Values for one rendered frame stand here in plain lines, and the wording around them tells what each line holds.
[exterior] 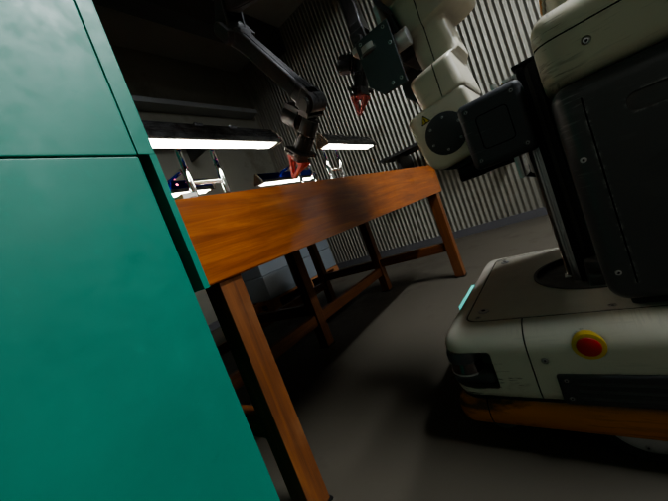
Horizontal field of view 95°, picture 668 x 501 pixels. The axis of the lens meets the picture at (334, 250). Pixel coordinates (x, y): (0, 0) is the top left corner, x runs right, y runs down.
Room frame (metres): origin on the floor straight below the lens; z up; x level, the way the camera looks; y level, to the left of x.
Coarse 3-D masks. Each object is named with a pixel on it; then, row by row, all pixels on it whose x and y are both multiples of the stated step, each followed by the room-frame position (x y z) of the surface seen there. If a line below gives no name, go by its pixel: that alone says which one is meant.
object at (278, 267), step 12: (324, 240) 3.96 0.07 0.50; (300, 252) 3.58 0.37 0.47; (324, 252) 3.89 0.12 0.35; (264, 264) 3.15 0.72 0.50; (276, 264) 3.27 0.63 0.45; (312, 264) 3.66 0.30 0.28; (324, 264) 3.83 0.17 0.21; (336, 264) 4.00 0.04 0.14; (252, 276) 3.18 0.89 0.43; (264, 276) 3.11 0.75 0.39; (276, 276) 3.22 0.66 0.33; (288, 276) 3.34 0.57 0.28; (312, 276) 3.61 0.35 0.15; (252, 288) 3.23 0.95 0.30; (264, 288) 3.11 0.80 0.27; (276, 288) 3.18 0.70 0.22; (288, 288) 3.29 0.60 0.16; (252, 300) 3.28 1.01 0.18; (264, 300) 3.15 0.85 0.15; (276, 300) 3.12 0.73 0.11
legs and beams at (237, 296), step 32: (448, 224) 2.01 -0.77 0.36; (288, 256) 1.67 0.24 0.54; (320, 256) 2.71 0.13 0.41; (416, 256) 2.16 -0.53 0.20; (448, 256) 2.02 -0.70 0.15; (224, 288) 0.65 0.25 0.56; (320, 288) 2.61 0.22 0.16; (352, 288) 1.99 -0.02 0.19; (384, 288) 2.35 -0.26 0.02; (224, 320) 0.66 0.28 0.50; (256, 320) 0.69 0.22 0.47; (320, 320) 1.66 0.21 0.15; (224, 352) 1.80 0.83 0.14; (256, 352) 0.66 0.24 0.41; (256, 384) 0.65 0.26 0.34; (256, 416) 0.70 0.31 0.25; (288, 416) 0.67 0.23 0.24; (288, 448) 0.65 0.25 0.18; (288, 480) 0.67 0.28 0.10; (320, 480) 0.68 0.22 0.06
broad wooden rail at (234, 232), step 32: (256, 192) 0.79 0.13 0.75; (288, 192) 0.88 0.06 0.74; (320, 192) 1.00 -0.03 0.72; (352, 192) 1.15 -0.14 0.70; (384, 192) 1.36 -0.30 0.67; (416, 192) 1.67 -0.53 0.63; (192, 224) 0.63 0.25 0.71; (224, 224) 0.69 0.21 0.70; (256, 224) 0.76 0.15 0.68; (288, 224) 0.84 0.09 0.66; (320, 224) 0.95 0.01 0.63; (352, 224) 1.09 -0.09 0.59; (224, 256) 0.66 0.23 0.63; (256, 256) 0.73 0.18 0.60
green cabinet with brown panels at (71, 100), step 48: (0, 0) 0.47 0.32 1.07; (48, 0) 0.52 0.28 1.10; (0, 48) 0.45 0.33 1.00; (48, 48) 0.50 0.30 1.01; (96, 48) 0.55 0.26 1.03; (0, 96) 0.43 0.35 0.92; (48, 96) 0.48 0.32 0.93; (96, 96) 0.53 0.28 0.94; (0, 144) 0.42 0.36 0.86; (48, 144) 0.46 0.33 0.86; (96, 144) 0.51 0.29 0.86; (144, 144) 0.56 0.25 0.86
